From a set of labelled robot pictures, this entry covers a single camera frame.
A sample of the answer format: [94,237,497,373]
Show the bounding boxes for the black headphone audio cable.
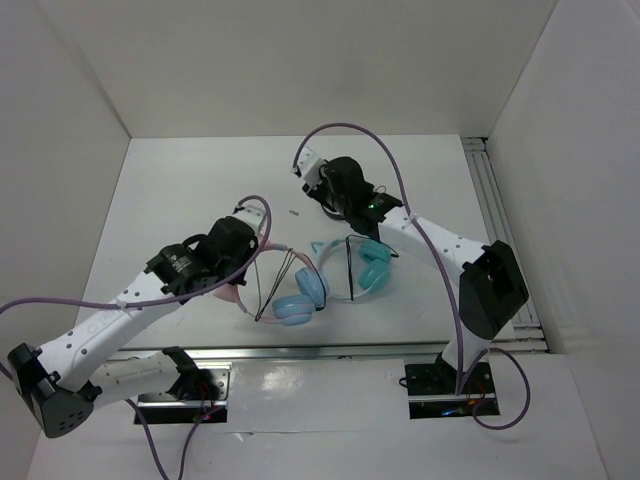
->
[252,247,331,324]

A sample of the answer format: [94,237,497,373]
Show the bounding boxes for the pink blue cat-ear headphones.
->
[214,242,330,326]

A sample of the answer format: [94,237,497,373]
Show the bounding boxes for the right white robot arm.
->
[292,149,529,392]

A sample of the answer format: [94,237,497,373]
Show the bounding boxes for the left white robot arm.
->
[8,207,264,438]

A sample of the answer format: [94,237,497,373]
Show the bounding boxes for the black headphones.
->
[320,189,387,222]

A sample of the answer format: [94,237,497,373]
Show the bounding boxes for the white teal cat-ear headphones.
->
[311,234,399,303]

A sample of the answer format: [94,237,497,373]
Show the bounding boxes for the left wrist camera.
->
[232,204,266,232]

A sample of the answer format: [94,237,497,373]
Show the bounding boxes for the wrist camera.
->
[232,204,266,232]
[292,147,326,192]

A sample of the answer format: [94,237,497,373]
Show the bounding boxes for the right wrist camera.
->
[292,147,326,192]

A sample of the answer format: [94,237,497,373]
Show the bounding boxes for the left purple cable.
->
[0,194,274,479]

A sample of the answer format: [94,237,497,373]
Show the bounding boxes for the purple cable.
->
[293,123,531,430]
[0,194,274,479]

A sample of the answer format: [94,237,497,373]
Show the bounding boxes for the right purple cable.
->
[293,123,531,430]

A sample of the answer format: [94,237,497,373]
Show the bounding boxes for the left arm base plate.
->
[136,363,231,425]

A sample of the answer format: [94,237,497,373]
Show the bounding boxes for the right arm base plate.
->
[398,362,500,420]

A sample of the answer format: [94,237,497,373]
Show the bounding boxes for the aluminium side rail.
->
[461,137,546,342]

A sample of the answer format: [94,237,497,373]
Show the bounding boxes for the aluminium table edge rail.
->
[110,337,549,362]

